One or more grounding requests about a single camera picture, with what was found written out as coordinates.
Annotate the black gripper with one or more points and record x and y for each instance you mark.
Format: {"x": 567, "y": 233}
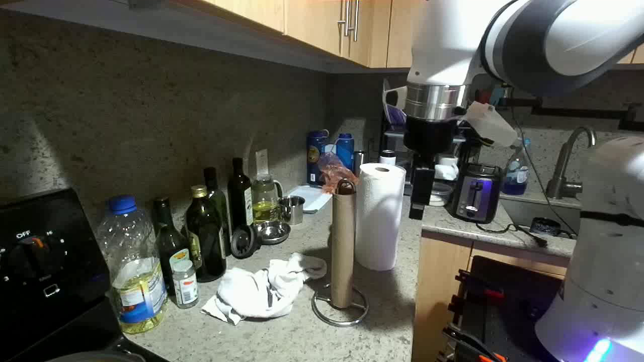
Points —
{"x": 429, "y": 134}

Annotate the white paper towel roll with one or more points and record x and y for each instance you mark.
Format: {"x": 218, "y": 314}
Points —
{"x": 380, "y": 221}

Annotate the brown cardboard tube core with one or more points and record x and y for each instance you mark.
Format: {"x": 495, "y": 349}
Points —
{"x": 342, "y": 248}

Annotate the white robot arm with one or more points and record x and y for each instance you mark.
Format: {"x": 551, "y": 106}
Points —
{"x": 595, "y": 269}

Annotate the small white saucer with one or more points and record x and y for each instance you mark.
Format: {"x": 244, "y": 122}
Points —
{"x": 437, "y": 199}

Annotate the white mug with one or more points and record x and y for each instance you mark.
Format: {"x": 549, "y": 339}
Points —
{"x": 447, "y": 172}

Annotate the small white jar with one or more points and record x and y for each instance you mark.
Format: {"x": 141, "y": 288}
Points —
{"x": 387, "y": 157}

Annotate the black toaster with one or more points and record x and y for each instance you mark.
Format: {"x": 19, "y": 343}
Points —
{"x": 474, "y": 194}

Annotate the red plastic bag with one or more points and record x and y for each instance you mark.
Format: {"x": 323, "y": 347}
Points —
{"x": 338, "y": 174}

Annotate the white plate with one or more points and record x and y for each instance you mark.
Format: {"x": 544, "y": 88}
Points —
{"x": 395, "y": 104}

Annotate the blue dish soap bottle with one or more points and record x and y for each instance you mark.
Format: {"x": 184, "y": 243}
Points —
{"x": 515, "y": 178}

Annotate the wooden lower cabinet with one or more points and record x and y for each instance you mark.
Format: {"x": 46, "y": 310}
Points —
{"x": 438, "y": 295}

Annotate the orange black clamp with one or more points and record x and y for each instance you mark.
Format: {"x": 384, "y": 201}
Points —
{"x": 480, "y": 288}
{"x": 469, "y": 345}

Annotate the blue canister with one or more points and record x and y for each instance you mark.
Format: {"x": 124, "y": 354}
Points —
{"x": 316, "y": 157}

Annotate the white plastic tray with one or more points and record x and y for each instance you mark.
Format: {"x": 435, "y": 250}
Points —
{"x": 310, "y": 197}

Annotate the steel cup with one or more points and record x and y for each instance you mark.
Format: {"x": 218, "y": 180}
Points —
{"x": 294, "y": 209}

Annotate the steel sink faucet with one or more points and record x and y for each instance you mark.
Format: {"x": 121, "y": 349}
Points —
{"x": 566, "y": 168}

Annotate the black robot cart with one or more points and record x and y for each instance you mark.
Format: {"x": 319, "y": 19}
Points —
{"x": 523, "y": 308}

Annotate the small steel bowl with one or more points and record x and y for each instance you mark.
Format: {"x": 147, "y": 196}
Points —
{"x": 272, "y": 232}

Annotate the glass oil cruet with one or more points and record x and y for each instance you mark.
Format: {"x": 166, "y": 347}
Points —
{"x": 263, "y": 197}

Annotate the dark wine bottle white label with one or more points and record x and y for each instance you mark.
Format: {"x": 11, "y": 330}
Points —
{"x": 240, "y": 197}

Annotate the white crumpled cloth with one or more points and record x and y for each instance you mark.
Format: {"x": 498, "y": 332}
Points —
{"x": 257, "y": 295}

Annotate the wooden upper cabinets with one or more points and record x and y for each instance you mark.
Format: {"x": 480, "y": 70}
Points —
{"x": 313, "y": 26}

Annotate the green glass bottle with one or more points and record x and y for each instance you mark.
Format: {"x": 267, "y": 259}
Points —
{"x": 216, "y": 197}

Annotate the olive oil bottle gold cap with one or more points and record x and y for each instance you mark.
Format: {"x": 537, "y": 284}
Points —
{"x": 205, "y": 233}

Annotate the small spice jar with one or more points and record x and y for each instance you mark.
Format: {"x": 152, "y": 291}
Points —
{"x": 184, "y": 284}

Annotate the dark glass bottle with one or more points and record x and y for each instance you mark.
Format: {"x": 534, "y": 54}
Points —
{"x": 168, "y": 241}

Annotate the plastic oil bottle blue cap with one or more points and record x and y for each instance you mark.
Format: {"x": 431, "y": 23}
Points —
{"x": 133, "y": 269}

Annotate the black stove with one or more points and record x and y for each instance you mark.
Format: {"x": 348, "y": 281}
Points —
{"x": 46, "y": 282}

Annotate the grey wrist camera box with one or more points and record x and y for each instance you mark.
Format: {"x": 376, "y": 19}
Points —
{"x": 493, "y": 123}

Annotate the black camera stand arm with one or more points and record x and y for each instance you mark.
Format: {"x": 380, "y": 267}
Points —
{"x": 576, "y": 111}

